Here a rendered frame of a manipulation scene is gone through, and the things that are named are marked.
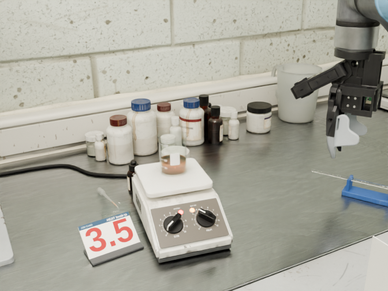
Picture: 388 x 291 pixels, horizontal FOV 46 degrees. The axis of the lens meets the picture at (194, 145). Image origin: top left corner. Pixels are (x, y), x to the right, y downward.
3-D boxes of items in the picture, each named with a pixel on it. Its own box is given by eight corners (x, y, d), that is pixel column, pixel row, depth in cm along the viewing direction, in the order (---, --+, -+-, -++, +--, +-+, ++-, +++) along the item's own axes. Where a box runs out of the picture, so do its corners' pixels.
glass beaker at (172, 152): (194, 174, 84) (193, 132, 81) (170, 182, 81) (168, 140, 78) (174, 163, 88) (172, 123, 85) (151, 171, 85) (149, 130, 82)
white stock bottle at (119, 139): (139, 159, 111) (136, 116, 106) (120, 167, 106) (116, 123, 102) (122, 153, 114) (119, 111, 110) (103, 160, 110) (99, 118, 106)
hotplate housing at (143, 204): (234, 250, 76) (234, 208, 73) (157, 266, 73) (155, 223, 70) (193, 190, 96) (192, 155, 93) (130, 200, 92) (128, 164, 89)
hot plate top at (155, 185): (215, 187, 80) (215, 183, 79) (147, 199, 76) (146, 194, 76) (193, 160, 90) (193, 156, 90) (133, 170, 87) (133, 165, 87)
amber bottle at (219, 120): (210, 145, 118) (210, 109, 114) (206, 140, 121) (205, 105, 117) (224, 144, 119) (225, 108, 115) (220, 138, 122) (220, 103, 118)
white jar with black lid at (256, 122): (244, 133, 126) (245, 108, 123) (247, 124, 132) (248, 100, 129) (269, 134, 124) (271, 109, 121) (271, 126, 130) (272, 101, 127)
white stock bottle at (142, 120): (163, 147, 117) (160, 98, 112) (149, 158, 111) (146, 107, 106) (138, 143, 120) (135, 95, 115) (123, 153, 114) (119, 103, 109)
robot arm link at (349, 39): (329, 26, 81) (343, 20, 87) (327, 52, 83) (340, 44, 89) (373, 28, 77) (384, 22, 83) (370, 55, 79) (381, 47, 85)
